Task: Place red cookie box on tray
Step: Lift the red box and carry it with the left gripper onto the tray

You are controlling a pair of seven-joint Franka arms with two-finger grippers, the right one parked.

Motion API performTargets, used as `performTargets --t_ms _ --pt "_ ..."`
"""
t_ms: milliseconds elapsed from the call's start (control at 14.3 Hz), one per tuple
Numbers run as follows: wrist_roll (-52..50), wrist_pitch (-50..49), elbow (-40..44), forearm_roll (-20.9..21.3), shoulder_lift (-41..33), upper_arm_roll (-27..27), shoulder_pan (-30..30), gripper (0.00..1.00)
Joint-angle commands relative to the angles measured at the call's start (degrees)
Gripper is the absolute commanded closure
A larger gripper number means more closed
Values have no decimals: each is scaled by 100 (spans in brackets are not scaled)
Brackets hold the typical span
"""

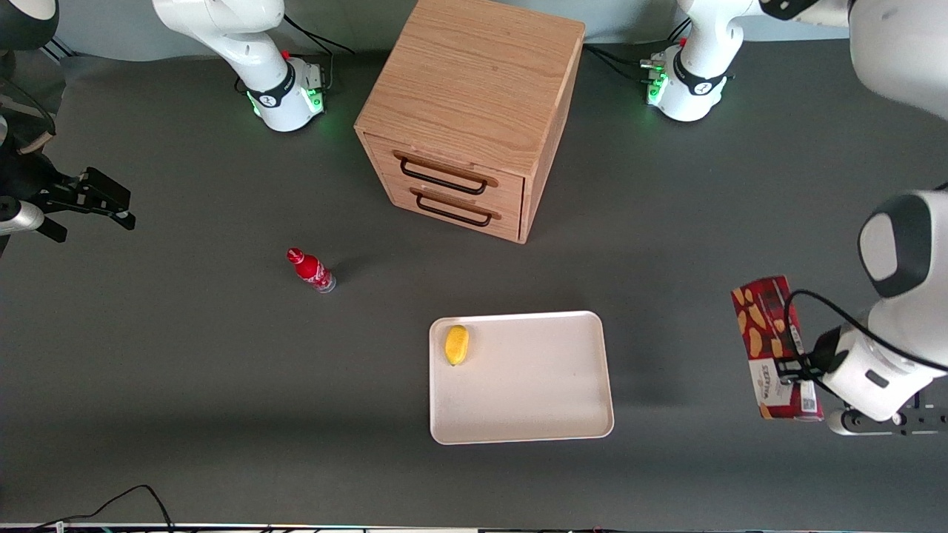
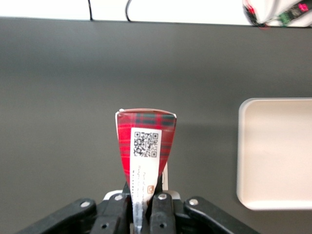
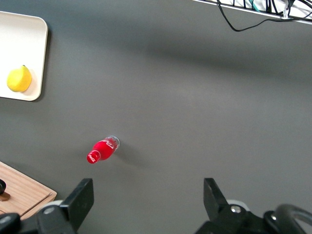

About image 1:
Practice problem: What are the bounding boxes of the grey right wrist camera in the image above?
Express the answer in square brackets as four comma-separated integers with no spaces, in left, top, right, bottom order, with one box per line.
[0,195,47,238]

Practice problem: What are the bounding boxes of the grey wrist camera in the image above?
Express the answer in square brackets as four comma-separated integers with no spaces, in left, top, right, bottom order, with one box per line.
[827,405,948,438]
[0,195,47,238]

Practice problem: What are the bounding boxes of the black right arm base cable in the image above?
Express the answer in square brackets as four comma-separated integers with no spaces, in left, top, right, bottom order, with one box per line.
[284,13,357,57]

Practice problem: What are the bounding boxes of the wooden two-drawer cabinet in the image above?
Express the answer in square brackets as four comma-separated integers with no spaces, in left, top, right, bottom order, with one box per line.
[354,0,587,245]

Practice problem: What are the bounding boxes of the red soda bottle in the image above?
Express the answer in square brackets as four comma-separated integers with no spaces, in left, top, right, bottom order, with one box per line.
[287,248,337,294]

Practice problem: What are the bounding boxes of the black left arm base cable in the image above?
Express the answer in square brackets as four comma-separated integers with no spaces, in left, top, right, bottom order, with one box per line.
[590,49,654,84]
[584,43,654,71]

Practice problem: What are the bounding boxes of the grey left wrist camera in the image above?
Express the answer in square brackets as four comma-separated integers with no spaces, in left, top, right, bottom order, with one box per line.
[827,405,948,438]

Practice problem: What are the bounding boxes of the wooden drawer front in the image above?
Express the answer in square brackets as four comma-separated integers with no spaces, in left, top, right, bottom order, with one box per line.
[385,179,523,241]
[364,134,526,214]

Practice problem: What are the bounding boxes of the black metal drawer handle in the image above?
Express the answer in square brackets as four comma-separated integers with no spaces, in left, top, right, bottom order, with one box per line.
[415,194,494,228]
[399,157,490,197]

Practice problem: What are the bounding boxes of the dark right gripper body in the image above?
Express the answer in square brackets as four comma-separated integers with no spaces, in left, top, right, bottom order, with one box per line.
[0,145,59,200]

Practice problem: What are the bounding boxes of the black table edge cable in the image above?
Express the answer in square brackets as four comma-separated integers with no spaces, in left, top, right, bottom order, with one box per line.
[30,484,176,533]

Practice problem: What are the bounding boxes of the cream plastic tray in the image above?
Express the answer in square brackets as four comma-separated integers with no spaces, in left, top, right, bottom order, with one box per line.
[429,310,616,446]

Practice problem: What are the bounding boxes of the yellow toy fruit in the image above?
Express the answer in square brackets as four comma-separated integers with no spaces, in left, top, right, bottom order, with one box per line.
[444,325,470,366]

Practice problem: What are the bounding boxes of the black arm base cable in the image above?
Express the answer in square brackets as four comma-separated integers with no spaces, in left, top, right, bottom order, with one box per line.
[284,13,357,57]
[584,43,654,71]
[590,49,654,84]

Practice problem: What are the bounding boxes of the red cookie box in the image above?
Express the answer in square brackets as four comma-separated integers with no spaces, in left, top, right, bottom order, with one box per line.
[730,275,825,422]

